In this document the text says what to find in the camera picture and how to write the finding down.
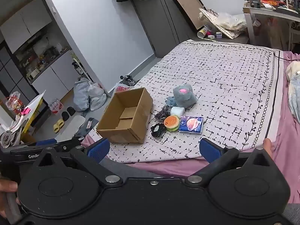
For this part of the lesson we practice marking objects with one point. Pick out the brown cardboard box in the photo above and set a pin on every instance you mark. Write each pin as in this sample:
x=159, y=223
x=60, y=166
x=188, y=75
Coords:
x=131, y=121

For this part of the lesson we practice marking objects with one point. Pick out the white floor mat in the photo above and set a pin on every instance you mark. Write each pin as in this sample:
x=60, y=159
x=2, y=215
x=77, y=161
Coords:
x=72, y=127

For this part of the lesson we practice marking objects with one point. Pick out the black shoes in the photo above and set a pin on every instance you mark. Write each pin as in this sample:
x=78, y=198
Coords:
x=127, y=79

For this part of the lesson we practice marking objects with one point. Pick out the dark grey wardrobe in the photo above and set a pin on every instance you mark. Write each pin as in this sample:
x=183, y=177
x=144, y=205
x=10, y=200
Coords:
x=159, y=23

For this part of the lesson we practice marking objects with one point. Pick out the paper cup tube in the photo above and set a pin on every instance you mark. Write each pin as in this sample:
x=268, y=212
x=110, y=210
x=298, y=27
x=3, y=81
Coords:
x=202, y=32

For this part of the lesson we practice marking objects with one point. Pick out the white plastic bag by bed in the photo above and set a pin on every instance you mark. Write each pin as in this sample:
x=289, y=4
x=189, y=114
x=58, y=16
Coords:
x=225, y=23

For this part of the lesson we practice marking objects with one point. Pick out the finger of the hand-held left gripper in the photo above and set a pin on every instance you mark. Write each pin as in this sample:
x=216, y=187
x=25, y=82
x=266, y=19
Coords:
x=46, y=142

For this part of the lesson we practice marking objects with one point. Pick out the purple bed sheet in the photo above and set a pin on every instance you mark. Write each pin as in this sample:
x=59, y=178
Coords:
x=288, y=145

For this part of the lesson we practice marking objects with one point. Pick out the red and white plastic bag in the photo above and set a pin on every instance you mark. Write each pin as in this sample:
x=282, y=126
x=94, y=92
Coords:
x=121, y=89

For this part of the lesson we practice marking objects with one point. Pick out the bottled water pack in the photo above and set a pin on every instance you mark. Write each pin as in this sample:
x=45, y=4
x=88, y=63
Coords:
x=56, y=106

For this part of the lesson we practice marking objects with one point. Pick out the dark patterned pouch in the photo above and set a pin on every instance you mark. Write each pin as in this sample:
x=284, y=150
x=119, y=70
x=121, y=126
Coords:
x=163, y=113

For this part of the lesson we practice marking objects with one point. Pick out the white desk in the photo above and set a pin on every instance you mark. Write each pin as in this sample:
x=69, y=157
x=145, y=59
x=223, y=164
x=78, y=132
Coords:
x=271, y=14

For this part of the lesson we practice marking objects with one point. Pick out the dark framed board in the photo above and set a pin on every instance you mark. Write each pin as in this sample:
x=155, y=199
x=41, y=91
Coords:
x=185, y=4

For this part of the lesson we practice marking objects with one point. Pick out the small blue cloth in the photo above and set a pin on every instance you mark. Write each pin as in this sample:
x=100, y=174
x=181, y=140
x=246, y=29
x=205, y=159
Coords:
x=170, y=102

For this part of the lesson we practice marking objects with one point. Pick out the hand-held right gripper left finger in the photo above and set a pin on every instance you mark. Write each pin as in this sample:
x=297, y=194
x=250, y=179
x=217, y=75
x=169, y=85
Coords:
x=98, y=148

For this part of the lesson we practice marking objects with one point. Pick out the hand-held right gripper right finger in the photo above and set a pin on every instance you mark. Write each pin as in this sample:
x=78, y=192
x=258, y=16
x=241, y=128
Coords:
x=209, y=151

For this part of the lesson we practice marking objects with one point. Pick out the bed with patterned sheet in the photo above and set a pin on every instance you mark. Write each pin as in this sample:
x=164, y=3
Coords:
x=222, y=79

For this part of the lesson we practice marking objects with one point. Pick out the person's left hand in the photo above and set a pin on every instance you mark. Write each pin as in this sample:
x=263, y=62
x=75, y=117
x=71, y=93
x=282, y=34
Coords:
x=7, y=186

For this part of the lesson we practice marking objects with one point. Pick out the grey plastic bags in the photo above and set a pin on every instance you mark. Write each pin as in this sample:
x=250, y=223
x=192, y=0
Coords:
x=86, y=93

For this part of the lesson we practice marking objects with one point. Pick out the hamburger squishy toy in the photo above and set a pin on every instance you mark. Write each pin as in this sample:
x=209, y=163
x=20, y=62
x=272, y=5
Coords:
x=171, y=123

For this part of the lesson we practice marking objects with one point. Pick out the grey kitchen cabinet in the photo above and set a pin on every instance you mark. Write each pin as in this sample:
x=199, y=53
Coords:
x=30, y=28

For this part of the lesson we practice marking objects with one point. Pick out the small purple box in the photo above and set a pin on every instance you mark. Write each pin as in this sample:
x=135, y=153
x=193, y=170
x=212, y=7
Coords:
x=219, y=35

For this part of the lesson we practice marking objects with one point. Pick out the yellow slippers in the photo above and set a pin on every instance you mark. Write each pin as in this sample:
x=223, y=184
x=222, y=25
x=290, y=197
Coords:
x=58, y=126

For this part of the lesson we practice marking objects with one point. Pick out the yellow rack with papers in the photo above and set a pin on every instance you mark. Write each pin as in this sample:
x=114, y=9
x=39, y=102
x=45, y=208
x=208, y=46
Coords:
x=21, y=117

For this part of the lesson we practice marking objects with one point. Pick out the black slippers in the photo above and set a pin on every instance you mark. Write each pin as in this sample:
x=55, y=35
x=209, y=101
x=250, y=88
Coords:
x=68, y=113

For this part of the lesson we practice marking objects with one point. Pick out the grey cloth on floor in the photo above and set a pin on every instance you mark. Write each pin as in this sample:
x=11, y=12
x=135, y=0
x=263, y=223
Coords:
x=88, y=127

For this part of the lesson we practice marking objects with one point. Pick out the blue tissue packet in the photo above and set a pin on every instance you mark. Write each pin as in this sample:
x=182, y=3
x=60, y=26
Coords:
x=191, y=124

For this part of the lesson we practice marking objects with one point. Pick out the grey-blue and pink plush toy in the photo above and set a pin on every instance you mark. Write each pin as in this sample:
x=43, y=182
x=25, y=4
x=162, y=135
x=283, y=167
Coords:
x=185, y=96

